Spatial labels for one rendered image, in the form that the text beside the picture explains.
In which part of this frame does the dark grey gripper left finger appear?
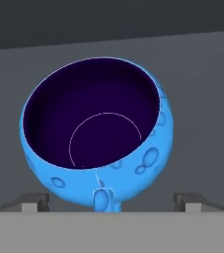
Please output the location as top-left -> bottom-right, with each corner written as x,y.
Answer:
0,192 -> 50,213

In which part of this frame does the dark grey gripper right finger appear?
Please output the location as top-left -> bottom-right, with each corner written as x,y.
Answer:
173,192 -> 224,213

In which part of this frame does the blue bowl with dark inside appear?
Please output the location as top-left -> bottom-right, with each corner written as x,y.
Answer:
18,56 -> 175,213

